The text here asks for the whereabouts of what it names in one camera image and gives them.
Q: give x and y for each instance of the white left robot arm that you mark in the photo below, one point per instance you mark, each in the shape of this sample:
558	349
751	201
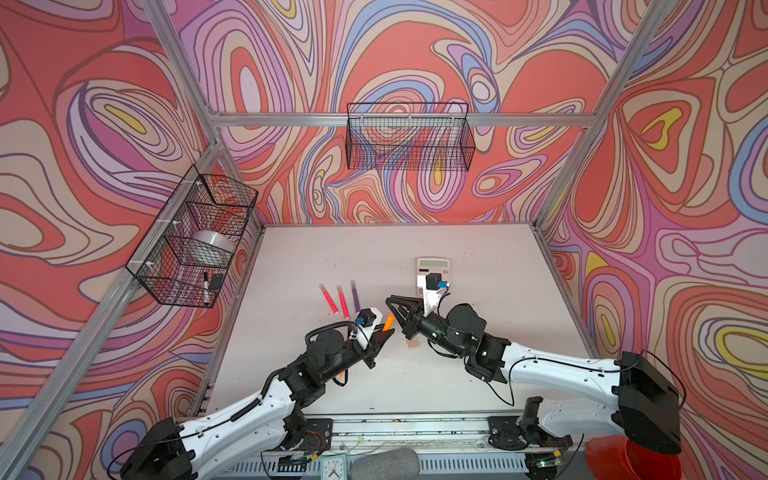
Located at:
269	419

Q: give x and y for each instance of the purple pen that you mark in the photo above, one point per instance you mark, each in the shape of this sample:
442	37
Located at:
356	300

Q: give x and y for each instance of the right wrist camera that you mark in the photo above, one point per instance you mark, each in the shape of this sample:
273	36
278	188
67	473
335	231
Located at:
433	288

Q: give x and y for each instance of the silver tape roll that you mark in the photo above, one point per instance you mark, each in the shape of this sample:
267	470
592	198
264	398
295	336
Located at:
215	239

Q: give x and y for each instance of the black wire basket left wall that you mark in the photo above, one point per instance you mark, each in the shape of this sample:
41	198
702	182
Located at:
170	266

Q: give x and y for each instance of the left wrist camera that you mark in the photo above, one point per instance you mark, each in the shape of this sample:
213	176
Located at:
368	321

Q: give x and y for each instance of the pink desk calculator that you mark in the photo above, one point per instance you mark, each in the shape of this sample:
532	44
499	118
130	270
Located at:
427	265

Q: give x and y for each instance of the pink pen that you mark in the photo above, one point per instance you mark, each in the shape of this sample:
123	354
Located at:
344	306
330	302

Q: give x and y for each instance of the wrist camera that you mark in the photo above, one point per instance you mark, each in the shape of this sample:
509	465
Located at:
433	288
368	321

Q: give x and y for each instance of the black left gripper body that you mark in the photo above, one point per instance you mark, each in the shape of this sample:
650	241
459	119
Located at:
347	357

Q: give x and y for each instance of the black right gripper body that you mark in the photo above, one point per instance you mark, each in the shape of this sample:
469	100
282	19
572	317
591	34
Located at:
433	329

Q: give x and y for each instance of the black wire basket wall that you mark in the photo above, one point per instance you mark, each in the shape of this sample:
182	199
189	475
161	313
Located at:
409	136
170	266

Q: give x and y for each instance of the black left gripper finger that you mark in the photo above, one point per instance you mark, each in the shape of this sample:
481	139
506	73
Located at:
378	354
379	338

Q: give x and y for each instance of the black marker in basket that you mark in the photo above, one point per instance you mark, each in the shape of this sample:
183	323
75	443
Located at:
205	289

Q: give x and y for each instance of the small white clock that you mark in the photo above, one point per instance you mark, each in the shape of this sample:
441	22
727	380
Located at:
334	467

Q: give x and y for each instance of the red bucket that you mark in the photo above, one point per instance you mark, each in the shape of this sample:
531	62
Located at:
618	458

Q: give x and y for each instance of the black wire basket back wall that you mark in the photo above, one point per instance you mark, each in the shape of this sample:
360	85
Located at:
409	136

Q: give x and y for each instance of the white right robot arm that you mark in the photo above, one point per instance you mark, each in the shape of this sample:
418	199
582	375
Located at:
627	395

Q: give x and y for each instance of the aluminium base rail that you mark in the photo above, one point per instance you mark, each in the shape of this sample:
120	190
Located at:
469	445

